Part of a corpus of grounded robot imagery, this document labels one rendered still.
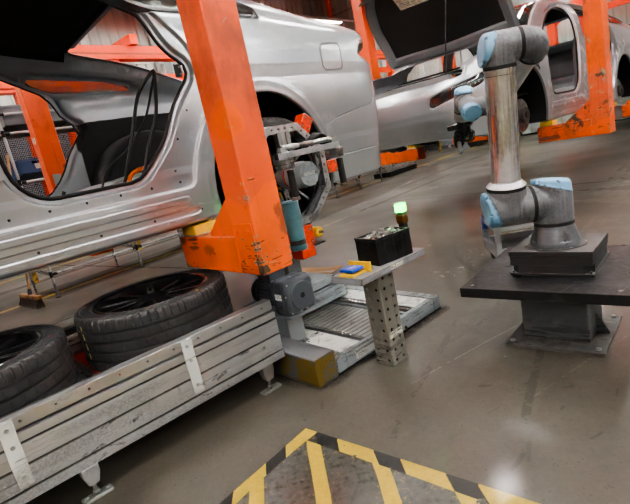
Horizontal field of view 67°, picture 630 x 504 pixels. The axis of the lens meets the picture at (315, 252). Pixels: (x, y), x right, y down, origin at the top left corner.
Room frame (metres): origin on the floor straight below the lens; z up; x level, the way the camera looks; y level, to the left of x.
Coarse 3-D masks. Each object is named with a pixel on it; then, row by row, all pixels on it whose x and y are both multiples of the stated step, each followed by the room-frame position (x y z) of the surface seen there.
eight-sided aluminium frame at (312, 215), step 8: (264, 128) 2.49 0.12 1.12; (272, 128) 2.52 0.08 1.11; (280, 128) 2.55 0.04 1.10; (288, 128) 2.59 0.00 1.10; (296, 128) 2.62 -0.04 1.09; (296, 136) 2.67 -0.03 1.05; (304, 136) 2.65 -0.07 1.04; (320, 144) 2.72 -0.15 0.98; (320, 152) 2.71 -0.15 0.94; (320, 160) 2.71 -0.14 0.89; (320, 168) 2.72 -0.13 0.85; (320, 176) 2.75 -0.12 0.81; (328, 176) 2.73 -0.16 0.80; (320, 184) 2.74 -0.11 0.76; (328, 184) 2.72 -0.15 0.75; (320, 192) 2.73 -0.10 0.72; (328, 192) 2.71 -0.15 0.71; (320, 200) 2.67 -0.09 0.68; (312, 208) 2.68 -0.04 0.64; (320, 208) 2.66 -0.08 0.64; (304, 216) 2.59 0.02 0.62; (312, 216) 2.61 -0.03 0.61; (304, 224) 2.57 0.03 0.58
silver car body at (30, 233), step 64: (0, 0) 2.67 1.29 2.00; (64, 0) 2.72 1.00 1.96; (128, 0) 2.30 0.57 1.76; (0, 64) 3.35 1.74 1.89; (64, 64) 3.60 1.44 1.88; (128, 64) 3.89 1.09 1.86; (256, 64) 2.63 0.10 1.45; (320, 64) 2.93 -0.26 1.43; (128, 128) 3.94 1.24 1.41; (192, 128) 2.37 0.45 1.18; (320, 128) 2.87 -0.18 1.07; (0, 192) 1.83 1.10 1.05; (64, 192) 3.48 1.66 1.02; (128, 192) 2.12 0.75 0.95; (192, 192) 2.29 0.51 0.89; (0, 256) 1.77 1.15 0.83; (64, 256) 1.90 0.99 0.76
